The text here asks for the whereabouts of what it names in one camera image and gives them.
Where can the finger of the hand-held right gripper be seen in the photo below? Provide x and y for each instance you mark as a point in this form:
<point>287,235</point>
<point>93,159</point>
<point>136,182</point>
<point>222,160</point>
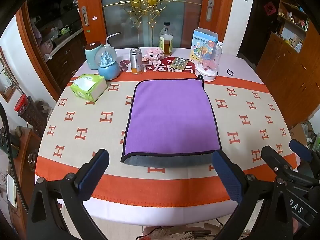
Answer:
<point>300,148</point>
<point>273,158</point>

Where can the wooden glass display cabinet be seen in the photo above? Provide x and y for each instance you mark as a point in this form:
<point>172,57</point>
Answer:
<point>62,60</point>

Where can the pill blister pack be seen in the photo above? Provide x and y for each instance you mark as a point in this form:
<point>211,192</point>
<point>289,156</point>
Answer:
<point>180,63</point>

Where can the blue printed carton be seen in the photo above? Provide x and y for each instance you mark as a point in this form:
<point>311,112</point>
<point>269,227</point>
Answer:
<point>198,42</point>

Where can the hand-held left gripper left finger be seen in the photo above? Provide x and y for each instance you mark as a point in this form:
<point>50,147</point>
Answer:
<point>93,172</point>

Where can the green tissue box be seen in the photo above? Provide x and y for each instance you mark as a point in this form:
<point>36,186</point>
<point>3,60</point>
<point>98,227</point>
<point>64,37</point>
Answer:
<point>92,90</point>

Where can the glass dome with toy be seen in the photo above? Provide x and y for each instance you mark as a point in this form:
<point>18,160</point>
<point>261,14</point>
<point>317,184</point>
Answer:
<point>208,62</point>

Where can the teal lidded cup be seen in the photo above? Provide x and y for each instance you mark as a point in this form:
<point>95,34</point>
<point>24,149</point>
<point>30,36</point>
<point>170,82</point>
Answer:
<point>91,57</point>

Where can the cardboard box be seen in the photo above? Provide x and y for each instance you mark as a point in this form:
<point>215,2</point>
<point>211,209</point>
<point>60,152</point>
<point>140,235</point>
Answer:
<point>298,132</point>

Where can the framed picture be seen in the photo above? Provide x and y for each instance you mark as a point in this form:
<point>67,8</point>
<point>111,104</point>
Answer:
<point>6,80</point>

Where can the purple towel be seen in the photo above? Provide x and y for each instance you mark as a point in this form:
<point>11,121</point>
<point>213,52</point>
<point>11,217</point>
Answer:
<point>170,120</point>

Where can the red lidded jar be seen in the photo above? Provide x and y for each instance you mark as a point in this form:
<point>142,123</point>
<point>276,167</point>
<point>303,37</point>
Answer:
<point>30,112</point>

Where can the plastic bottle amber liquid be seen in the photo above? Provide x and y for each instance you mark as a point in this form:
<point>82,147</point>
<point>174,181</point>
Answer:
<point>166,43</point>

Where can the white curved tube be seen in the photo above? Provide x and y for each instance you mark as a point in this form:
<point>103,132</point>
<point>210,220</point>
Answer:
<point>108,38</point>

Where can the glass door gold ornament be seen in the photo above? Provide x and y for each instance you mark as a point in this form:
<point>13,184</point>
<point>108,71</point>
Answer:
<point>120,22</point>

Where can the pale pink tablecloth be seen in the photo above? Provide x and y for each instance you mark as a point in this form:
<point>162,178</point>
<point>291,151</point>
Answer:
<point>160,215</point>

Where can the wooden shelf cabinet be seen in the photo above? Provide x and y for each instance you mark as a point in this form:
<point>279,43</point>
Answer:
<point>287,80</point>

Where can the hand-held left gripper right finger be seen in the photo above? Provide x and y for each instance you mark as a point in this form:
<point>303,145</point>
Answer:
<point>227,172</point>

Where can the pink block toy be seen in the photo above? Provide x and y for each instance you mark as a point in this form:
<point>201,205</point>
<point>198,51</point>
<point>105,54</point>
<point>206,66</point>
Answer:
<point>155,53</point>

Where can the orange beige patterned blanket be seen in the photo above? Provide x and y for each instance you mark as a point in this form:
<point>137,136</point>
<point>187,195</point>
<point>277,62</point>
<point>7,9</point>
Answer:
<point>240,135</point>

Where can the silver orange can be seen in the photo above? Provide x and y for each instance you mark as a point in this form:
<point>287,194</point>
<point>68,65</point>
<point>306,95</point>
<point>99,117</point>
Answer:
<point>135,61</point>

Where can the blue castle snow globe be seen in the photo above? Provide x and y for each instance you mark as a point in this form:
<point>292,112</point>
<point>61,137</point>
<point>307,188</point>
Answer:
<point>108,70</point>

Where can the red printed mat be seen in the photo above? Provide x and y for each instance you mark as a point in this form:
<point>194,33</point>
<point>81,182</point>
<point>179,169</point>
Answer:
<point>160,68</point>

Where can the red paper decoration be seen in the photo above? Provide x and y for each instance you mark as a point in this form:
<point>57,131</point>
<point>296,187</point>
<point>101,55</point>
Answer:
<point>269,8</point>

